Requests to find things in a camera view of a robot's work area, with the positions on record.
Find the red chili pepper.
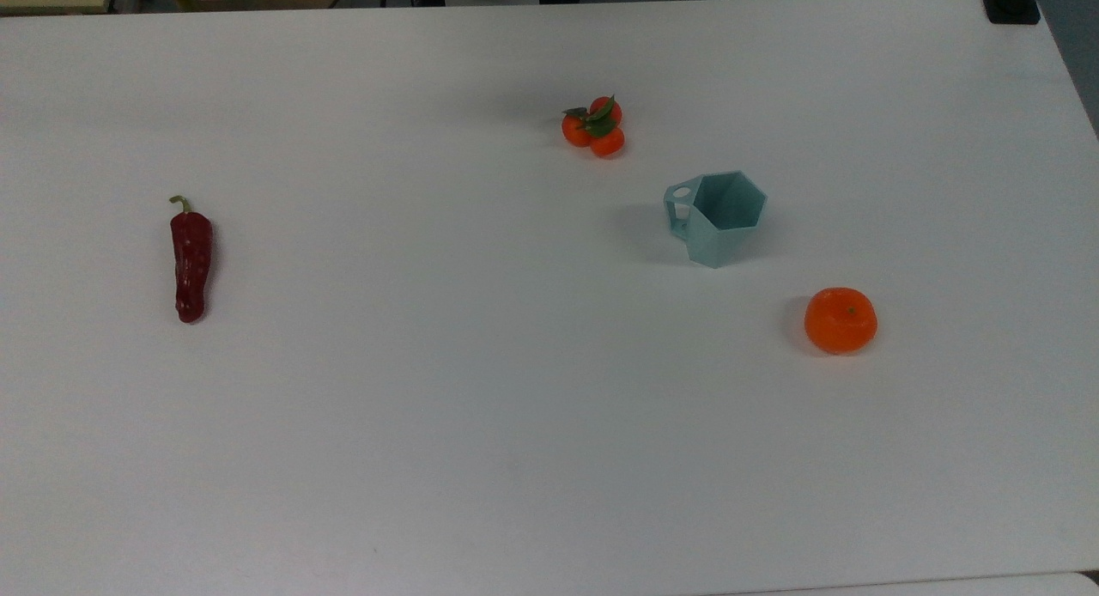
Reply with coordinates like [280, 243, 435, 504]
[168, 195, 214, 325]

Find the large orange mandarin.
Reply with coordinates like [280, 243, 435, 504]
[804, 287, 878, 356]

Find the teal hexagonal mug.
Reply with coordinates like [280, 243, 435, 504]
[663, 171, 768, 269]

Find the small tangerine cluster with leaves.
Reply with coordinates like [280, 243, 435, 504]
[562, 95, 626, 159]

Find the black table clamp mount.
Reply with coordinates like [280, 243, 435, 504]
[978, 0, 1047, 26]

